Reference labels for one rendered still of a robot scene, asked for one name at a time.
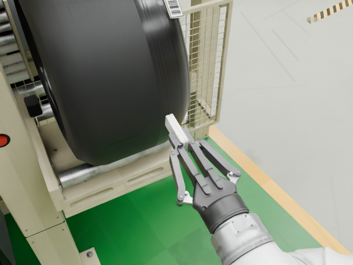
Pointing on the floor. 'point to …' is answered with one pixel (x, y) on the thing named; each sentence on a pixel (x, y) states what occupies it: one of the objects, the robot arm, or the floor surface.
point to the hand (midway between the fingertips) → (176, 132)
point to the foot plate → (90, 257)
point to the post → (30, 187)
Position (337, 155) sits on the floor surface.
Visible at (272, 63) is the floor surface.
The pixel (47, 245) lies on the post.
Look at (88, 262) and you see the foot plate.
